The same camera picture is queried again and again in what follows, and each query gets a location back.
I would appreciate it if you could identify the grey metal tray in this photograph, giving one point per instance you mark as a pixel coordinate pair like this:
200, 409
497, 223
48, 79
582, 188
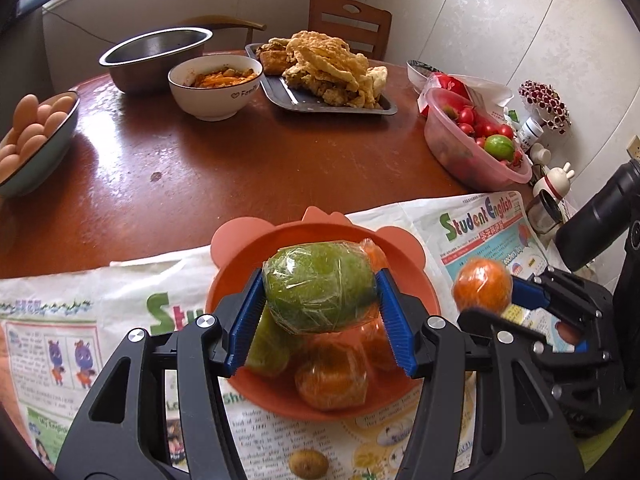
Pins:
285, 95

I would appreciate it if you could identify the person's right hand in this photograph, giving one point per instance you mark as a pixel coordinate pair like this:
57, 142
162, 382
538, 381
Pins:
567, 333

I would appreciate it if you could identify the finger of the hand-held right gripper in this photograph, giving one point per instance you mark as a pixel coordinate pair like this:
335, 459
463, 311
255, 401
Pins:
530, 294
480, 322

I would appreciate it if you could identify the brown longan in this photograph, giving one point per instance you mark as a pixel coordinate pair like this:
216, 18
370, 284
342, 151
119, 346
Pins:
308, 462

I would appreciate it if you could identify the white plastic bag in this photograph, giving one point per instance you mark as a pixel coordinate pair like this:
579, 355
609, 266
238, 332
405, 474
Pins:
492, 95

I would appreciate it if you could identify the steel basin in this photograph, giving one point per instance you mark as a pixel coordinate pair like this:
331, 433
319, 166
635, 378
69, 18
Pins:
145, 72

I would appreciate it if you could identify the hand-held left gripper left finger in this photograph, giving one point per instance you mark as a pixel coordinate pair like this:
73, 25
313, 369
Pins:
245, 325

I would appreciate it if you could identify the wall socket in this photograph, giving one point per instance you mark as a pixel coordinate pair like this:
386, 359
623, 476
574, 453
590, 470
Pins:
634, 151

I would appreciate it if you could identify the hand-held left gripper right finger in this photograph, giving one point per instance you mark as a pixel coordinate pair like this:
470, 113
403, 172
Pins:
397, 325

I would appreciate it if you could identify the white medicine bottle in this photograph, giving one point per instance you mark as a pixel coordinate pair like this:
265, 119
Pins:
529, 132

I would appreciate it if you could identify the printed newspaper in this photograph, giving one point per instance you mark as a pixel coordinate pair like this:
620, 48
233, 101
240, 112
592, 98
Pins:
125, 285

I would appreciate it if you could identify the white ceramic bowl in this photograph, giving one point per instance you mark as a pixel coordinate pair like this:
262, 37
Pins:
215, 104

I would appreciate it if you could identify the green citrus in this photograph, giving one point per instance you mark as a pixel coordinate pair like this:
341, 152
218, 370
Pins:
320, 285
265, 355

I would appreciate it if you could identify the teal egg bowl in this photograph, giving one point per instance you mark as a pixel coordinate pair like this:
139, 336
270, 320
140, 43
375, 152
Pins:
45, 160

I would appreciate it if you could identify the red stew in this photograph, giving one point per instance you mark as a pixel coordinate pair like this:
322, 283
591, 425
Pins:
222, 77

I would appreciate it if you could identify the white rabbit figurine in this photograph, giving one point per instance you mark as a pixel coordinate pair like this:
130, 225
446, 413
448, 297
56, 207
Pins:
552, 182

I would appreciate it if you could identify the pile of brown eggs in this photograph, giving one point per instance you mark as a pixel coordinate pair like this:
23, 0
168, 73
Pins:
30, 115

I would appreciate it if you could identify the red white flower ornament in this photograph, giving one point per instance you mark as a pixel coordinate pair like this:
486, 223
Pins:
545, 102

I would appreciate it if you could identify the orange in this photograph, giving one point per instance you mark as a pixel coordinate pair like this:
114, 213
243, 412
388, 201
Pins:
377, 257
482, 282
375, 342
327, 375

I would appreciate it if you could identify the green tomato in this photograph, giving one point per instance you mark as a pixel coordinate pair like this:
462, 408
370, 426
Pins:
499, 147

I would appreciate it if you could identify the pile of small red tomatoes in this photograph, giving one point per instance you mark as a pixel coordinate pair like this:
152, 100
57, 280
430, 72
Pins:
467, 115

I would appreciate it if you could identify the glass jar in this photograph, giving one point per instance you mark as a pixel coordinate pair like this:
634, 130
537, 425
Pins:
545, 212

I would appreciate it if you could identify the black thermos bottle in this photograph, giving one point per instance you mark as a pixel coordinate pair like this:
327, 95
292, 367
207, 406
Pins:
595, 225

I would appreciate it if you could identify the pink plastic basin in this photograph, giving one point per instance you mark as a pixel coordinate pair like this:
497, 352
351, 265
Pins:
450, 147

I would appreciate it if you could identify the patterned ceramic bowl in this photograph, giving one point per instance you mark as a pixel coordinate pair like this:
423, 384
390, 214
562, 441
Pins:
420, 72

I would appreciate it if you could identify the curved wooden chair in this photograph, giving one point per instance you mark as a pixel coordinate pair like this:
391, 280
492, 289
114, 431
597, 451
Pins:
235, 22

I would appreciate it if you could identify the orange plastic plate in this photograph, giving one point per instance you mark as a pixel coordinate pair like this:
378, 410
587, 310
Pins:
240, 270

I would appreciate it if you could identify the red plastic bag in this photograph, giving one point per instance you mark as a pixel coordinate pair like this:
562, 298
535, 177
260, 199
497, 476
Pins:
450, 85

